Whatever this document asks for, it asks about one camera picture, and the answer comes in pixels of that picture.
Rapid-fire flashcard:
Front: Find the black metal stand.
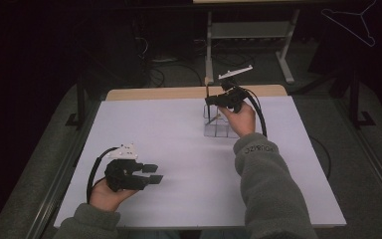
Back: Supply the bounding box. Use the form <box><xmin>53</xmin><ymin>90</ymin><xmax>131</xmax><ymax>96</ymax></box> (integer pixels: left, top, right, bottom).
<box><xmin>348</xmin><ymin>70</ymin><xmax>377</xmax><ymax>129</ymax></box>
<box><xmin>65</xmin><ymin>73</ymin><xmax>88</xmax><ymax>129</ymax></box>

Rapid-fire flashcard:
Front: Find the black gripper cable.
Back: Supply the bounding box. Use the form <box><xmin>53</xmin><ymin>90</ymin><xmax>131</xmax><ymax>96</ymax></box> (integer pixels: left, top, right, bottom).
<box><xmin>86</xmin><ymin>146</ymin><xmax>119</xmax><ymax>204</ymax></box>
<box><xmin>237</xmin><ymin>86</ymin><xmax>332</xmax><ymax>181</ymax></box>

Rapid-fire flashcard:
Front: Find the aluminium rail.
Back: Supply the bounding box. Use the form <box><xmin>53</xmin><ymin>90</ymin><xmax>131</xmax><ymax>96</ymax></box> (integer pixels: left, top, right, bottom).
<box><xmin>25</xmin><ymin>99</ymin><xmax>102</xmax><ymax>239</ymax></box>
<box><xmin>333</xmin><ymin>99</ymin><xmax>382</xmax><ymax>213</ymax></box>

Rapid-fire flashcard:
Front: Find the person's left hand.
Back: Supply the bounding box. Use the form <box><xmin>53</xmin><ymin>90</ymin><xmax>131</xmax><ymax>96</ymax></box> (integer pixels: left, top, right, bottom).
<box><xmin>89</xmin><ymin>178</ymin><xmax>139</xmax><ymax>213</ymax></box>

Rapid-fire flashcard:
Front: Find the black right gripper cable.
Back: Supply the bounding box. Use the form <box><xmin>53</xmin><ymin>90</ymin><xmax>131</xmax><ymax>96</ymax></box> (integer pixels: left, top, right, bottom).
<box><xmin>237</xmin><ymin>86</ymin><xmax>332</xmax><ymax>181</ymax></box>

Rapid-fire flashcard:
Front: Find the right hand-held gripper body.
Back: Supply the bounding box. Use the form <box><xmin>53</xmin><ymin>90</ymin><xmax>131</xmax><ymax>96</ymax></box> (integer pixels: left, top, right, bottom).
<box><xmin>218</xmin><ymin>64</ymin><xmax>254</xmax><ymax>113</ymax></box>

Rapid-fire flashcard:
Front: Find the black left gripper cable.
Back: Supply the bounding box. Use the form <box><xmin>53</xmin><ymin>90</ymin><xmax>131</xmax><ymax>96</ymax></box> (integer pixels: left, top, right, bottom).
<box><xmin>86</xmin><ymin>146</ymin><xmax>119</xmax><ymax>204</ymax></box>

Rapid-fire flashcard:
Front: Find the grey metal desk frame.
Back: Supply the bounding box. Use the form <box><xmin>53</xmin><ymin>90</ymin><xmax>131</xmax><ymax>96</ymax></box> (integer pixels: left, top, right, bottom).
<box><xmin>192</xmin><ymin>0</ymin><xmax>301</xmax><ymax>86</ymax></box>

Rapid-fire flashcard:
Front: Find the clear acrylic organizer box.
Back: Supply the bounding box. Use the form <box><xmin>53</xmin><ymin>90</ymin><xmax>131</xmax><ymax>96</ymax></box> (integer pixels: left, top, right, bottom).
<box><xmin>202</xmin><ymin>104</ymin><xmax>244</xmax><ymax>139</ymax></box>

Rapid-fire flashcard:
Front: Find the floor cables bundle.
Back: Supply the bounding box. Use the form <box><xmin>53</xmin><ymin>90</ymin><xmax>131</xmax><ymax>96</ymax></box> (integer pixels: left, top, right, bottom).
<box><xmin>135</xmin><ymin>34</ymin><xmax>204</xmax><ymax>88</ymax></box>

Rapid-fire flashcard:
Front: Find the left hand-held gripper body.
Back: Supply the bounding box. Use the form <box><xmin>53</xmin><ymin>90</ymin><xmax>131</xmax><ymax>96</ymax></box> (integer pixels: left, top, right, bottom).
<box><xmin>103</xmin><ymin>142</ymin><xmax>147</xmax><ymax>193</ymax></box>

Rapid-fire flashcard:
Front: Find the white clothes hanger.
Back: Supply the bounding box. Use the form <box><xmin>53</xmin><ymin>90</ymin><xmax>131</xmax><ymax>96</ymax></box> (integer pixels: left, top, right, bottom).
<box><xmin>320</xmin><ymin>0</ymin><xmax>378</xmax><ymax>48</ymax></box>

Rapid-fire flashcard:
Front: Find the person's right hand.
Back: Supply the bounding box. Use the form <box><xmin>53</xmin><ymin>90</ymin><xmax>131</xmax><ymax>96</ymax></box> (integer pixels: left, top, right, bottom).
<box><xmin>218</xmin><ymin>101</ymin><xmax>258</xmax><ymax>138</ymax></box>

